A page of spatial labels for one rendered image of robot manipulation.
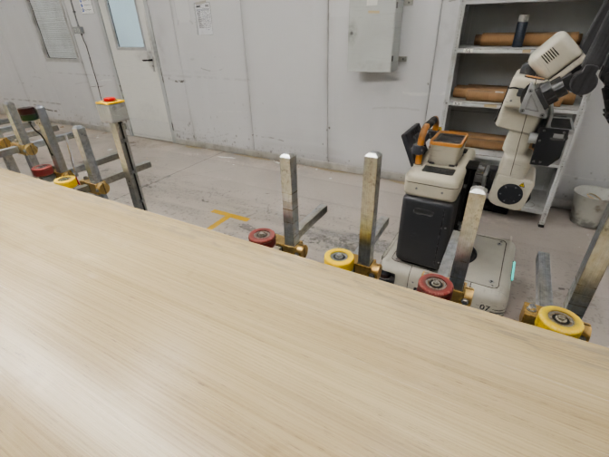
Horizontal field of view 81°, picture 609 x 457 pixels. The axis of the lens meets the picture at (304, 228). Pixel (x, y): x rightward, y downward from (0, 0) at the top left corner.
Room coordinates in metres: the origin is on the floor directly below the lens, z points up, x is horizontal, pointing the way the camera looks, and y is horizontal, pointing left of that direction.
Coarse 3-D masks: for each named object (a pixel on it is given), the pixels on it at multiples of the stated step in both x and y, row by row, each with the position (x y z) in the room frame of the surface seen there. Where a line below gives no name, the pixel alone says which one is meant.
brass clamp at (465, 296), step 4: (424, 272) 0.79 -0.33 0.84; (464, 284) 0.73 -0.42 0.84; (464, 288) 0.71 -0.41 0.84; (468, 288) 0.71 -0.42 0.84; (472, 288) 0.71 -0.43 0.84; (456, 292) 0.70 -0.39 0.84; (460, 292) 0.70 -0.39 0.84; (464, 292) 0.70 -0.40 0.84; (468, 292) 0.70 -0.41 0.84; (472, 292) 0.70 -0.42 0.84; (452, 296) 0.71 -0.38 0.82; (456, 296) 0.70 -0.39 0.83; (460, 296) 0.70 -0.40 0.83; (464, 296) 0.70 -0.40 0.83; (468, 296) 0.69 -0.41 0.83; (472, 296) 0.69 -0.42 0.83; (452, 300) 0.71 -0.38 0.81; (456, 300) 0.70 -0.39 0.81; (460, 300) 0.70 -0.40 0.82; (464, 300) 0.69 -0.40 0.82; (468, 300) 0.69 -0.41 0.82; (464, 304) 0.69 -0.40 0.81; (468, 304) 0.69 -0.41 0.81
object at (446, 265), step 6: (456, 234) 1.00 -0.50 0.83; (450, 240) 0.96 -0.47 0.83; (456, 240) 0.96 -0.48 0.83; (450, 246) 0.93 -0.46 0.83; (456, 246) 0.93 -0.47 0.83; (450, 252) 0.89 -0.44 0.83; (444, 258) 0.86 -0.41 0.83; (450, 258) 0.86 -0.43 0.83; (444, 264) 0.83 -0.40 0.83; (450, 264) 0.83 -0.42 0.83; (438, 270) 0.81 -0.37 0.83; (444, 270) 0.80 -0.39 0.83; (450, 270) 0.84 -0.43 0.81; (444, 276) 0.78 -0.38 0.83
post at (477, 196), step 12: (480, 192) 0.71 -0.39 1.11; (468, 204) 0.72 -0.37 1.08; (480, 204) 0.71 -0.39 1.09; (468, 216) 0.72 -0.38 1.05; (480, 216) 0.70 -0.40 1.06; (468, 228) 0.71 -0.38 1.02; (468, 240) 0.71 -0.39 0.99; (456, 252) 0.72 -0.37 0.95; (468, 252) 0.71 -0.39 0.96; (456, 264) 0.72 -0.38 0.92; (468, 264) 0.71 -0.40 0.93; (456, 276) 0.71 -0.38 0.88; (456, 288) 0.71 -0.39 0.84
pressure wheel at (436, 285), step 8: (424, 280) 0.67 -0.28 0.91; (432, 280) 0.67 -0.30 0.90; (440, 280) 0.67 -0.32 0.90; (448, 280) 0.67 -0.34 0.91; (424, 288) 0.64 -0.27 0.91; (432, 288) 0.64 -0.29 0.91; (440, 288) 0.64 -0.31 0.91; (448, 288) 0.64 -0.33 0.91; (440, 296) 0.62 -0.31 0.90; (448, 296) 0.62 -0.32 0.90
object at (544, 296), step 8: (536, 256) 0.90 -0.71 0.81; (544, 256) 0.87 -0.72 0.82; (536, 264) 0.86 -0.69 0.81; (544, 264) 0.83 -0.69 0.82; (536, 272) 0.82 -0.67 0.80; (544, 272) 0.80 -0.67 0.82; (536, 280) 0.78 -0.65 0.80; (544, 280) 0.76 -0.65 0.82; (536, 288) 0.75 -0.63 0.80; (544, 288) 0.73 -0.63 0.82; (536, 296) 0.72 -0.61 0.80; (544, 296) 0.70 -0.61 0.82; (552, 296) 0.70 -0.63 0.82; (536, 304) 0.69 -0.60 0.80; (544, 304) 0.67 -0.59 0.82; (552, 304) 0.67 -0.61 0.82
